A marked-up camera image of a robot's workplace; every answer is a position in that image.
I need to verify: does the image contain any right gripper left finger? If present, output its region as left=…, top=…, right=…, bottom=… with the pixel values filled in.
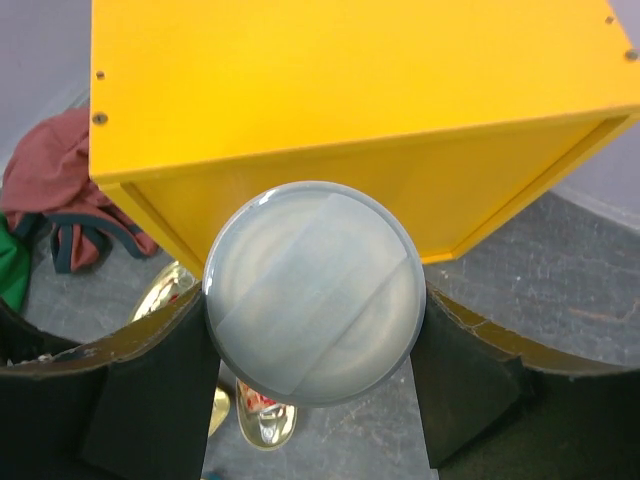
left=1, top=287, right=220, bottom=479

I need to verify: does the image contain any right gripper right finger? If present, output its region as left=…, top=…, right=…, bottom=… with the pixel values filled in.
left=411, top=290, right=639, bottom=479

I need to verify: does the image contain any oval gold fish tin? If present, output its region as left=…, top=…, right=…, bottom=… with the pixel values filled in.
left=127, top=261, right=197, bottom=324

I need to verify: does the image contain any rectangular gold tin middle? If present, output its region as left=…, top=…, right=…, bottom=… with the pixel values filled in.
left=208, top=385, right=231, bottom=437

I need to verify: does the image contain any oval gold tin on floor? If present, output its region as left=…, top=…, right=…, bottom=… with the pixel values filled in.
left=235, top=379, right=298, bottom=451

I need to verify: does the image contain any green cloth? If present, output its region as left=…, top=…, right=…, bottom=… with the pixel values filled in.
left=0, top=215, right=31, bottom=312

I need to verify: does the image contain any red cloth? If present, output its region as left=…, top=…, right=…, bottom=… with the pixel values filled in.
left=1, top=107, right=158, bottom=274

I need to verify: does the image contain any yellow wooden cabinet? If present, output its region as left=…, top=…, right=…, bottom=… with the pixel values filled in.
left=90, top=1, right=639, bottom=273

